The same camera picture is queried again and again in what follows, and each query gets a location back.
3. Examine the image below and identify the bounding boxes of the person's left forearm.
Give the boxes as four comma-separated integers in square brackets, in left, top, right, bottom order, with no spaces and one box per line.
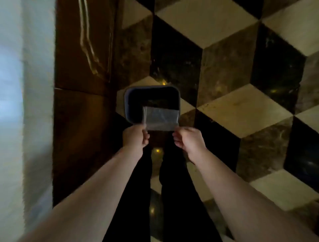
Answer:
[17,147,148,242]

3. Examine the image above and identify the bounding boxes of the person's right hand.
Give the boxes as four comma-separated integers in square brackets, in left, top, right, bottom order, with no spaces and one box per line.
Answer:
[172,126,209,165]

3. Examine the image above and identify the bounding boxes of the person's left hand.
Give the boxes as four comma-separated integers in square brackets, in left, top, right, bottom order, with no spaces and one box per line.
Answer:
[122,124,151,156]

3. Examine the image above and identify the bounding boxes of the person's right forearm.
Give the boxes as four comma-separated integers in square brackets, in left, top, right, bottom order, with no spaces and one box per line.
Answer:
[190,149,319,242]

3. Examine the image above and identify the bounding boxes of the black trousers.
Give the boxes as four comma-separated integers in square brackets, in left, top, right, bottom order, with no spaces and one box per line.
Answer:
[102,132,224,242]

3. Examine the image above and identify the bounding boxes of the grey trash bin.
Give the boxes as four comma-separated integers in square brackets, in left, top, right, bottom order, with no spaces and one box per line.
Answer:
[124,85,181,125]

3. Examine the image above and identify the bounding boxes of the brown wooden cabinet panel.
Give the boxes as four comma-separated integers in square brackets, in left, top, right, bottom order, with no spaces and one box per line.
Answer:
[52,0,118,207]

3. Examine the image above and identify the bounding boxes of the clear plastic bag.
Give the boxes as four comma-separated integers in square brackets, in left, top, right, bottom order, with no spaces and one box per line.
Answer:
[142,106,180,132]

